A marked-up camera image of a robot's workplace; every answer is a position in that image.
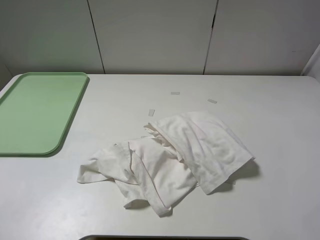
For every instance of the light green plastic tray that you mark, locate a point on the light green plastic tray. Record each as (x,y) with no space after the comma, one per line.
(37,110)

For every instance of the white short sleeve t-shirt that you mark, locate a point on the white short sleeve t-shirt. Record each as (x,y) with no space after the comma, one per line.
(181,152)

